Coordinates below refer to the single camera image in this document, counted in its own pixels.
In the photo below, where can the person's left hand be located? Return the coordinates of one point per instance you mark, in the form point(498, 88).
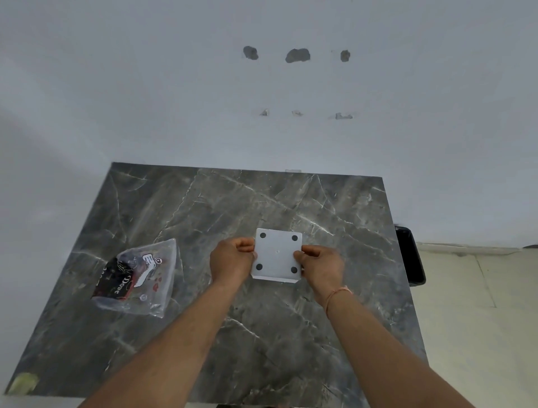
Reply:
point(229, 260)

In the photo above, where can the person's right hand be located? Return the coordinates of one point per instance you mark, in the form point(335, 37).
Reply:
point(323, 269)

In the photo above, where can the white tissue box base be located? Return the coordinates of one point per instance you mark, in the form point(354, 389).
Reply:
point(277, 254)

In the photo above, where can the clear Dove tissue wrapper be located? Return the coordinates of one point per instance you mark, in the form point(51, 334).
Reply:
point(134, 277)

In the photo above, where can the person's left forearm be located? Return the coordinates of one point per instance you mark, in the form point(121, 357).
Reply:
point(168, 349)

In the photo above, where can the person's right forearm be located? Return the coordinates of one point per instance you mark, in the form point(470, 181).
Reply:
point(386, 357)

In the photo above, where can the black bin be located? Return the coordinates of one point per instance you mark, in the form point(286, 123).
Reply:
point(410, 256)

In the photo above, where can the yellowish tape patch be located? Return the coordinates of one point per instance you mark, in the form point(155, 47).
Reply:
point(22, 383)

